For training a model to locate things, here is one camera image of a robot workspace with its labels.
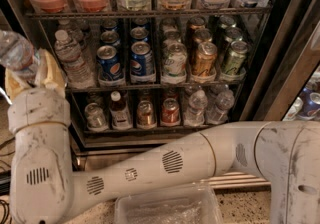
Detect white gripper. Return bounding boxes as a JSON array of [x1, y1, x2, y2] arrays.
[[5, 48, 71, 134]]

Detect clear water bottle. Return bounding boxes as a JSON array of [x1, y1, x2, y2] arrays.
[[0, 30, 40, 83], [54, 30, 96, 89]]

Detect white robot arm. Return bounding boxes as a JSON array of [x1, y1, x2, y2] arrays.
[[6, 51, 320, 224]]

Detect silver can bottom shelf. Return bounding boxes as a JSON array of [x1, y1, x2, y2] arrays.
[[85, 103, 109, 132]]

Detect brown tea bottle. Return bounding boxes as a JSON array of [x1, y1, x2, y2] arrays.
[[110, 91, 132, 130]]

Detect orange can bottom shelf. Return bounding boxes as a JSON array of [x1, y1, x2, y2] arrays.
[[137, 100, 156, 129]]

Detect red can bottom shelf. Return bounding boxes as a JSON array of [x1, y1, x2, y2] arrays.
[[161, 98, 180, 126]]

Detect left bottom water bottle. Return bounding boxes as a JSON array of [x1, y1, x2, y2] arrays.
[[183, 90, 208, 127]]

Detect right bottom water bottle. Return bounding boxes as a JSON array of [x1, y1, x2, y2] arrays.
[[206, 90, 235, 125]]

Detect steel fridge vent grille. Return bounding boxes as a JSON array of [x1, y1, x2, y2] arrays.
[[74, 149, 271, 190]]

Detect front left Pepsi can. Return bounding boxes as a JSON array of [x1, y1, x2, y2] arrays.
[[96, 45, 125, 86]]

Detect second row left Pepsi can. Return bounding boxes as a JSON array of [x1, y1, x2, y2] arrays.
[[100, 31, 121, 48]]

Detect second row pepsi can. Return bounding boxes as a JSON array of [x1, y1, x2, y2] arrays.
[[130, 27, 149, 43], [100, 31, 121, 48]]

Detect front right Pepsi can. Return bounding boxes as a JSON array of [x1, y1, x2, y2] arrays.
[[130, 41, 156, 84]]

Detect second row right Pepsi can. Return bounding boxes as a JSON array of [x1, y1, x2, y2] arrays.
[[130, 27, 149, 43]]

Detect white green soda can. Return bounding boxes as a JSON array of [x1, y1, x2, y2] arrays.
[[161, 42, 187, 84]]

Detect gold soda can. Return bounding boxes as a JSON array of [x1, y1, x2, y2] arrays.
[[191, 42, 217, 82]]

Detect second row gold can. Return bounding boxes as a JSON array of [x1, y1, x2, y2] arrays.
[[192, 28, 212, 45]]

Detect clear plastic bin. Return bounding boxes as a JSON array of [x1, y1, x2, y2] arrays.
[[114, 184, 223, 224]]

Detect second row green can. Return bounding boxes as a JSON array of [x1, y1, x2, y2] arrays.
[[222, 27, 243, 49]]

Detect blue can behind glass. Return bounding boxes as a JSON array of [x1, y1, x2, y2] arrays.
[[298, 88, 320, 119]]

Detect black floor cables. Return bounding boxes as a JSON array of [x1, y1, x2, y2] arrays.
[[0, 197, 13, 224]]

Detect middle wire shelf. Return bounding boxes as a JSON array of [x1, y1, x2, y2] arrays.
[[66, 80, 244, 93]]

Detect wire shelf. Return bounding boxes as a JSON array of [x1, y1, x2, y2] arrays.
[[25, 6, 272, 20], [66, 80, 244, 93]]

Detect upper wire shelf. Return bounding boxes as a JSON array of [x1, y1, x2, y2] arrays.
[[25, 6, 272, 20]]

